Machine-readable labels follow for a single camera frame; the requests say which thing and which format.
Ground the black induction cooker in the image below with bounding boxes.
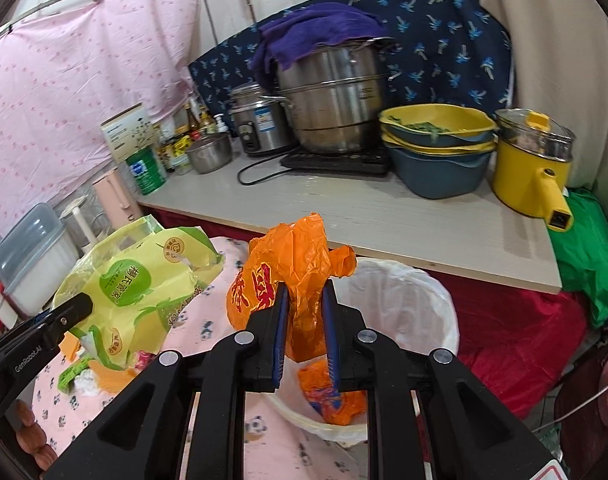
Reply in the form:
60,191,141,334
280,146,391,177

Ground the green tin can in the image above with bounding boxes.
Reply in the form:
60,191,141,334
125,146,169,197

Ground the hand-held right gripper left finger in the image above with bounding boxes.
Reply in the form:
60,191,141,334
43,282,291,480

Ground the orange plastic bag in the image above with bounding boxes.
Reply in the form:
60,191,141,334
226,212,357,363

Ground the steel rice cooker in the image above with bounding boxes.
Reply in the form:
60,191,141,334
228,81,297,157

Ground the navy printed cloth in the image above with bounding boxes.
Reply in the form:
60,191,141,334
188,0,515,121

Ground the yellow pot with glass lid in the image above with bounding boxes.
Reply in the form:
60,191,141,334
491,107,577,233

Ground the clear-lid dish container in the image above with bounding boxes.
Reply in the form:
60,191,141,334
0,202,80,318

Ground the purple towel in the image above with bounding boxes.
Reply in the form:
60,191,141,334
250,2,385,88

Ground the green plastic bag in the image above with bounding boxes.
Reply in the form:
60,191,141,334
549,187,608,328

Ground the brown sauce bottle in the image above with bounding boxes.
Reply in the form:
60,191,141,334
186,92,201,133

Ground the pink panda tablecloth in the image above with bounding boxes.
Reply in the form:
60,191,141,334
31,235,380,480

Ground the dark red cloth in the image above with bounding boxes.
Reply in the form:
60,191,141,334
434,270,592,418

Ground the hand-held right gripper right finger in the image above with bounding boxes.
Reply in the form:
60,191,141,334
321,279,565,480

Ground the crumpled orange wrapper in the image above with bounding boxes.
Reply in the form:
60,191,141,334
298,357,367,426

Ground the beige curtain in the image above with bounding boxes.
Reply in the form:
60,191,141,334
476,0,608,196

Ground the person's left hand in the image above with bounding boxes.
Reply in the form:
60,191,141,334
14,399,58,469

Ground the pink dotted curtain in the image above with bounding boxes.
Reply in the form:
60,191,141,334
0,0,205,241

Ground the pink electric kettle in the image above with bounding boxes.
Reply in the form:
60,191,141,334
91,167,141,231

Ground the large steel steamer pot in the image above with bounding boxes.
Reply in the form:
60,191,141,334
276,37,392,156

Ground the yellow and blue basin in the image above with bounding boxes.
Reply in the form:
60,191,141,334
382,137,499,200
378,103,499,148

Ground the glass kettle white handle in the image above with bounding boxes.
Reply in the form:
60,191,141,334
59,197,102,256

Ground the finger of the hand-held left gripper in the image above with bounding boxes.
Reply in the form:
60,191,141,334
0,292,95,418

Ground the white cardboard box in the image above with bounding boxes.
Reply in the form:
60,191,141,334
100,102,161,165

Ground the small steel pot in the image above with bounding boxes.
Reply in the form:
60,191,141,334
185,132,234,175

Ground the bin with white liner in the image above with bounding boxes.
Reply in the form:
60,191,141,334
261,257,460,443

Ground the black power cord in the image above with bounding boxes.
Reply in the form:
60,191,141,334
236,152,305,187

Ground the dark sauce jar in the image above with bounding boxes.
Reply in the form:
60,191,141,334
157,136,176,173

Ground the yellow-green plastic bag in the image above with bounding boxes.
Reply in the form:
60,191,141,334
51,215,225,371

